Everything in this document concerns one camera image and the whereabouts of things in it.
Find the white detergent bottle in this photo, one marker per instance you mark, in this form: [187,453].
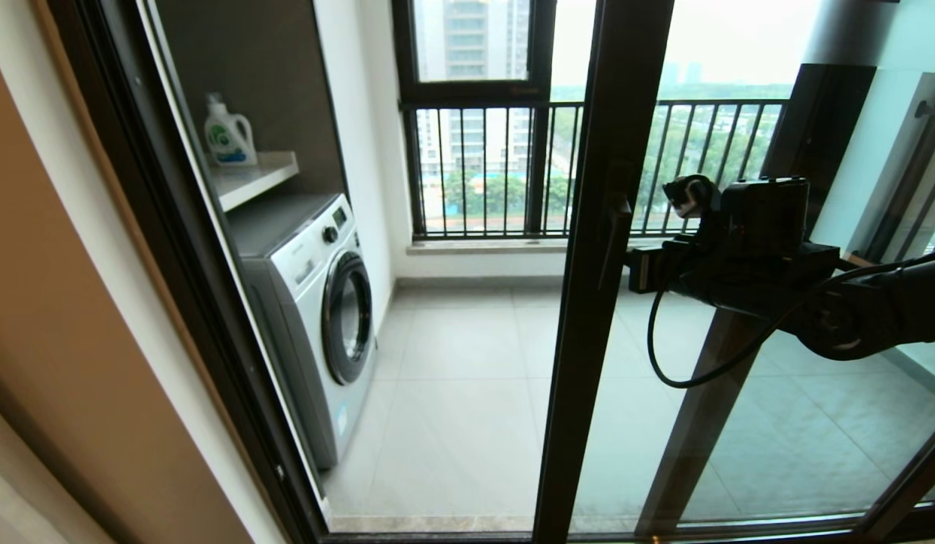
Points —
[229,137]

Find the white front-load washing machine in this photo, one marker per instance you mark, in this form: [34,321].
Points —
[309,302]

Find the black metal balcony railing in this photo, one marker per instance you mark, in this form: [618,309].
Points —
[724,103]

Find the black side balcony railing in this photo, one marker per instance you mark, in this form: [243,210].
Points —
[924,151]

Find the white stone shelf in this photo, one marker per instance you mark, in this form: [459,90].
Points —
[254,180]

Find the grey stone window sill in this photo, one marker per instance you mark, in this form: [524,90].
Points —
[498,246]

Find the dark framed sliding glass door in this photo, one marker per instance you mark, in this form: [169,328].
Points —
[611,151]

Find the dark outer door frame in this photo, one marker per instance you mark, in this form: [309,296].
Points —
[169,189]

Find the frosted white glass sticker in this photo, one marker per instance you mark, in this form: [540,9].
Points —
[853,34]

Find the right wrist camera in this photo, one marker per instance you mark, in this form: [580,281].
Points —
[690,198]

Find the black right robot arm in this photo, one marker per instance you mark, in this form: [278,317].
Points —
[913,302]

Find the dark window frame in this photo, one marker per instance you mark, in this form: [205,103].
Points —
[475,92]

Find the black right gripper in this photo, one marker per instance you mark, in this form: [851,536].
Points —
[762,257]

